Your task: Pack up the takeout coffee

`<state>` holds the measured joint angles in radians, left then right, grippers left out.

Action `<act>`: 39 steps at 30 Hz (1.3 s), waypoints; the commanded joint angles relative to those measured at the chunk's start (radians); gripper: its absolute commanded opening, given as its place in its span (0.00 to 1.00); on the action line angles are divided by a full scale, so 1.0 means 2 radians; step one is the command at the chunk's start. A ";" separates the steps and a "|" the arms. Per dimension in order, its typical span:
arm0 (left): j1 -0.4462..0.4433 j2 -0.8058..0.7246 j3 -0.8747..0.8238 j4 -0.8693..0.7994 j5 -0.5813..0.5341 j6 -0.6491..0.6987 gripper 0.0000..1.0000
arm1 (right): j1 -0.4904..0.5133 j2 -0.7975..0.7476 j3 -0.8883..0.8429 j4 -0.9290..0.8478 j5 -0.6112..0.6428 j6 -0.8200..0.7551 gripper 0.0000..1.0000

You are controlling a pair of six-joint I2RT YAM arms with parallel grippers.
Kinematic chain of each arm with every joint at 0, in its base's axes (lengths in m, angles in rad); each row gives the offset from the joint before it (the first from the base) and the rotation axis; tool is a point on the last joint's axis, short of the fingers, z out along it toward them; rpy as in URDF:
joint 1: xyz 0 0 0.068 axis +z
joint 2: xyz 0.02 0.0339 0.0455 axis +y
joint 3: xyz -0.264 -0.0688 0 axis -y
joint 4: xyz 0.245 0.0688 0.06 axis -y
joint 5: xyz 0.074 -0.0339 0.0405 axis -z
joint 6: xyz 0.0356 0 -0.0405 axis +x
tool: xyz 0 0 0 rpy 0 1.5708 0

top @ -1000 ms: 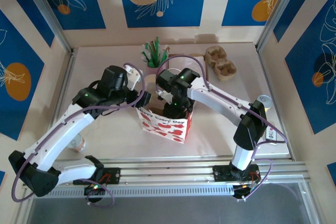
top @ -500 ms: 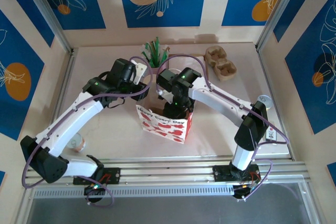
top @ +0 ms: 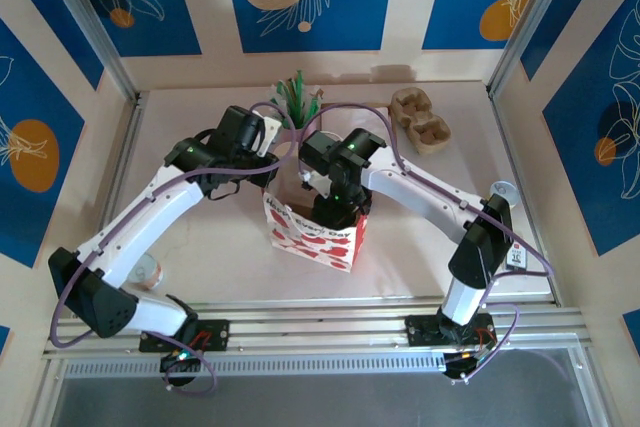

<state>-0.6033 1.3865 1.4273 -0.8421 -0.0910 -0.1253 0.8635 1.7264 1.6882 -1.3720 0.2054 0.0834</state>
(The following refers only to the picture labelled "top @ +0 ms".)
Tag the white paper bag red hearts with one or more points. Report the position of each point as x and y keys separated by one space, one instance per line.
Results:
x=320 y=247

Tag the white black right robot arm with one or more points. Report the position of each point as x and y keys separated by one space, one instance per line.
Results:
x=425 y=197

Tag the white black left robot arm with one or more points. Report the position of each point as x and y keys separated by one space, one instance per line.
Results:
x=145 y=222

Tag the pink tin can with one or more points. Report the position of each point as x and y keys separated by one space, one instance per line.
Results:
x=286 y=136

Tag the green paper stick packet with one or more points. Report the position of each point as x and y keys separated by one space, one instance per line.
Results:
x=312 y=108

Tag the tall green stir stick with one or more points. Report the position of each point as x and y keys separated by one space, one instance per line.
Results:
x=300 y=97

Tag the stack of pulp cup carriers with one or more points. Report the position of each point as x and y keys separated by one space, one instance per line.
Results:
x=407 y=107
x=431 y=137

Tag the blue poster white flower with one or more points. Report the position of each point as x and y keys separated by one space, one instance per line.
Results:
x=165 y=22

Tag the blue poster beige circle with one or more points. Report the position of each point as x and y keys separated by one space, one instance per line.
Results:
x=350 y=22

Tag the peach paper cup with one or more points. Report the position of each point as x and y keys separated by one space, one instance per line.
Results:
x=147 y=274

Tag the white red label packet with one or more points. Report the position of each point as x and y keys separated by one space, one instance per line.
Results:
x=517 y=254

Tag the blue poster small orange dot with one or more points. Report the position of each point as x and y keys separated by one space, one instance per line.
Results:
x=575 y=172

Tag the blue poster large orange oval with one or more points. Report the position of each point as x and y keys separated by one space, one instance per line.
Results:
x=30 y=227

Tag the black controller board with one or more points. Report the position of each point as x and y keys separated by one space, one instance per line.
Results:
x=465 y=362
x=177 y=359

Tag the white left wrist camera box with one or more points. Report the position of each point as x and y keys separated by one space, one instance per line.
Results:
x=270 y=134

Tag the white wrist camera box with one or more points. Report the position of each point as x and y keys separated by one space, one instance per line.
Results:
x=310 y=179
x=270 y=134

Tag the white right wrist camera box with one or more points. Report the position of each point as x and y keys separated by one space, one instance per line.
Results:
x=310 y=179

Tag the aluminium side rail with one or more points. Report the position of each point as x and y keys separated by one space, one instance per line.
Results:
x=125 y=162
x=525 y=197

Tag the long aluminium frame rail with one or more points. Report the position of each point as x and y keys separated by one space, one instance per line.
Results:
x=325 y=322

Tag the aluminium frame post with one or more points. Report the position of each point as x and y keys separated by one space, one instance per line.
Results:
x=530 y=22
x=95 y=27

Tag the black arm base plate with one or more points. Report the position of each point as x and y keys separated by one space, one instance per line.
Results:
x=217 y=334
x=420 y=329

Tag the blue wall poster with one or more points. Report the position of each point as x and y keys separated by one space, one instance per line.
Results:
x=4 y=342
x=632 y=324

